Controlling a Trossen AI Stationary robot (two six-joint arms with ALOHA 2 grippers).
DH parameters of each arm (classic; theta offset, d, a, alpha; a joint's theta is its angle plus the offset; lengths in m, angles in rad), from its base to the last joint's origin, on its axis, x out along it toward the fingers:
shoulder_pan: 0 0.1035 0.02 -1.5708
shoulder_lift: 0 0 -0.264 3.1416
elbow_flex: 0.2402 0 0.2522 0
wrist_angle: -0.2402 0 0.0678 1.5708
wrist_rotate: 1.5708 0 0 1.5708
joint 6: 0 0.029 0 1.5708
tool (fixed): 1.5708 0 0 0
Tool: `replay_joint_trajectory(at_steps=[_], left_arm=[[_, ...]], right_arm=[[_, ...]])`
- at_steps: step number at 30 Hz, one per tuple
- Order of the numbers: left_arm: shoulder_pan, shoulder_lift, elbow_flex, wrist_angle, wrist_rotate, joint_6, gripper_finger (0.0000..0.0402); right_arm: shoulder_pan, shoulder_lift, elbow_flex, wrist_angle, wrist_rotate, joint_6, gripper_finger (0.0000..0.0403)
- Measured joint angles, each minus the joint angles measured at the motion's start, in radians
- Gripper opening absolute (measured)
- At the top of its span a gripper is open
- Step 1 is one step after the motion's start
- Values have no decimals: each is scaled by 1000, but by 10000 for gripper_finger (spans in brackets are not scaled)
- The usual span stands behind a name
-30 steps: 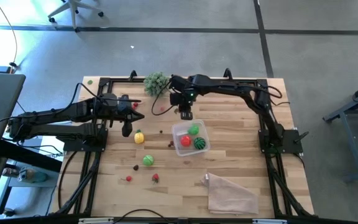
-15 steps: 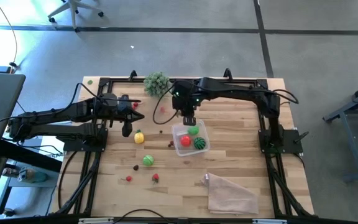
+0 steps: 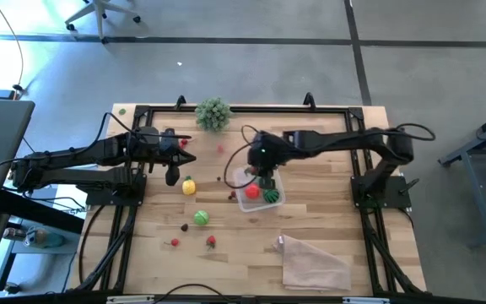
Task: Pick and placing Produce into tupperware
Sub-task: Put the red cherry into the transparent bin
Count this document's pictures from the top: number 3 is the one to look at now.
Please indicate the beige folded towel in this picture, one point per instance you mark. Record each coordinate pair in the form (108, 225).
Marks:
(310, 266)

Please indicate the silver aluminium post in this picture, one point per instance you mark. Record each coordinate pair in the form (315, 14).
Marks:
(129, 300)
(365, 300)

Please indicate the light green toy lime half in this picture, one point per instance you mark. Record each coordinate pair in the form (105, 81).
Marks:
(201, 218)

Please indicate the white office chair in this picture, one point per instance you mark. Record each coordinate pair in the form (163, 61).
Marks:
(99, 12)

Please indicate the clear plastic tupperware container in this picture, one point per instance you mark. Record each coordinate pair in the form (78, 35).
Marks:
(264, 204)

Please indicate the red toy strawberry with leaves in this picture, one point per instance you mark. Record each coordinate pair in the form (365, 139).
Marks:
(211, 241)

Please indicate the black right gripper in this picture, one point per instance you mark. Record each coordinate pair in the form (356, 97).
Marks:
(268, 152)

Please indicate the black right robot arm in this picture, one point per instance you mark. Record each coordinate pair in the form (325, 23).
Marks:
(352, 141)

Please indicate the teal bottle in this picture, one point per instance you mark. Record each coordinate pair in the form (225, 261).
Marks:
(42, 238)

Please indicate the green succulent plant in pot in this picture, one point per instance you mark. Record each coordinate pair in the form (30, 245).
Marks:
(212, 114)

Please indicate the yellow toy pineapple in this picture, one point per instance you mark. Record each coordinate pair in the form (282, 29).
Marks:
(189, 186)

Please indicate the white printed box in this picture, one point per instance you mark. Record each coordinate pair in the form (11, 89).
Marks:
(74, 211)

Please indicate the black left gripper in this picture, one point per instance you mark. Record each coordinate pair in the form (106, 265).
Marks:
(163, 158)

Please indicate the red toy tomato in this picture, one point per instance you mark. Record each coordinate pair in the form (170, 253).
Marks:
(252, 191)

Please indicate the dark green toy watermelon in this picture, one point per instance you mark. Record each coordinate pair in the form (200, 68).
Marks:
(271, 195)

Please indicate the black round caster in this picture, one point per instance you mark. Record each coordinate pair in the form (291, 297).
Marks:
(11, 288)

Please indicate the black aluminium table frame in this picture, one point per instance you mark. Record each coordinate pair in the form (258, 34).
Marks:
(268, 110)

